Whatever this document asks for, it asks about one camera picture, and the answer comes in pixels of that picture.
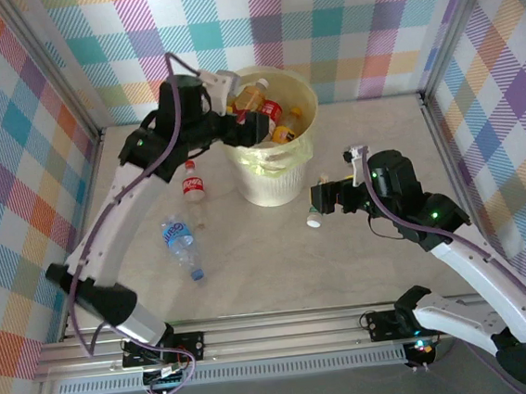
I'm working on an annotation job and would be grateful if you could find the amber tea bottle yellow label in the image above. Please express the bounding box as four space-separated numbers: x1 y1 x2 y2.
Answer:
231 77 273 113

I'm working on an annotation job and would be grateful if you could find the red white label bottle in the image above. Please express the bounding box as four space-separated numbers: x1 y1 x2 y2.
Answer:
261 99 286 124

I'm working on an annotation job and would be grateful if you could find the orange juice bottle yellow cap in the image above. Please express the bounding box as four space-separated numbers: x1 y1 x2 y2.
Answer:
269 106 308 146

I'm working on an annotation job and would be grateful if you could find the small green label bottle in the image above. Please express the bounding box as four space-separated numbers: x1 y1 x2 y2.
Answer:
304 203 324 230

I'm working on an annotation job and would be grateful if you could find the cola bottle red cap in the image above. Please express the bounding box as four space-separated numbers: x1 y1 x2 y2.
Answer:
178 159 209 206

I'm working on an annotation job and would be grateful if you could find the clear water bottle blue cap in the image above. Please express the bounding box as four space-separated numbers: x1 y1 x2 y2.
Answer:
158 210 207 286

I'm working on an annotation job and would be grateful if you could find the yellow-green bin liner bag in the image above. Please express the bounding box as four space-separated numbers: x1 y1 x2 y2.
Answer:
234 133 317 180

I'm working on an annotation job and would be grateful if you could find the cream plastic waste bin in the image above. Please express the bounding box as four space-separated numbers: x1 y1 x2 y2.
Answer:
214 60 329 211

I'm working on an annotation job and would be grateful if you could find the circuit board with lit LEDs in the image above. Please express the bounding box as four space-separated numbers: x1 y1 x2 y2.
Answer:
401 337 443 372

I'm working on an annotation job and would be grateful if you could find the green terminal circuit board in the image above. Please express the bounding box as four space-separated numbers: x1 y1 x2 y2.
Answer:
142 364 189 394

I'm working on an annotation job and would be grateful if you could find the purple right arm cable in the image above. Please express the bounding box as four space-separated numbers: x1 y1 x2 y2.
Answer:
359 130 526 394

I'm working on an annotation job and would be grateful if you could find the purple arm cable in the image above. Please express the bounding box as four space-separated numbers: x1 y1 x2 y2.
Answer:
359 130 526 394
44 48 230 362

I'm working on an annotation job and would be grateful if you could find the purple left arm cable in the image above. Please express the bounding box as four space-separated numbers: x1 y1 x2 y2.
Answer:
44 48 230 362

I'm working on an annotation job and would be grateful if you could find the aluminium side rail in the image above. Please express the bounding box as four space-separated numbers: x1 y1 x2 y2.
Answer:
41 128 124 342
418 88 511 302

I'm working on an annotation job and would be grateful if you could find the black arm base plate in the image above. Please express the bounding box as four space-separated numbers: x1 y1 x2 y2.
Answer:
366 304 453 342
119 330 209 370

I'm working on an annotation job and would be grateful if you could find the wide aluminium base rail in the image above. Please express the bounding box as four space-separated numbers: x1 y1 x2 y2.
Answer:
30 290 526 383

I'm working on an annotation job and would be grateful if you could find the aluminium corner post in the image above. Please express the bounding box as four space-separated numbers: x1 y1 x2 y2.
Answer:
406 0 522 107
0 0 105 148

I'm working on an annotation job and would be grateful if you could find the grey slotted cable duct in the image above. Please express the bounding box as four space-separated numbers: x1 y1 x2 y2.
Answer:
57 349 411 394

